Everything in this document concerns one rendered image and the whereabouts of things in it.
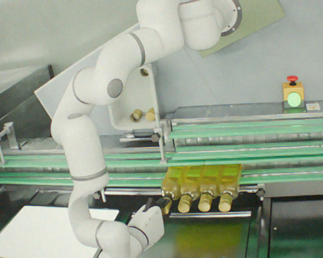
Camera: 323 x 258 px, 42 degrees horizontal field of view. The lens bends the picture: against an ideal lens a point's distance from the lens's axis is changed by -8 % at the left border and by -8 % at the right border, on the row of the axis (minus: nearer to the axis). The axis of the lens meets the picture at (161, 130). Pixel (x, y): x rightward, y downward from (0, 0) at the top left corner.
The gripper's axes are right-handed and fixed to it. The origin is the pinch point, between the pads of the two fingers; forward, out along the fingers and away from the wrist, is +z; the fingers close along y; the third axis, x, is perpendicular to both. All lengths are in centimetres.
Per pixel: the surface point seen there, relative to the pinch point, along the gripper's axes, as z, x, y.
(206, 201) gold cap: 4.5, -11.5, 1.8
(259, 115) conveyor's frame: 35.6, -18.2, 15.8
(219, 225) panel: 13.0, -11.4, -12.5
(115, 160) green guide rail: 17.5, 27.2, 3.3
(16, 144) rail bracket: 13, 73, 6
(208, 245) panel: 2.2, -12.2, -12.5
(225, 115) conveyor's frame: 33.9, -6.8, 15.5
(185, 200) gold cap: 3.8, -5.3, 1.5
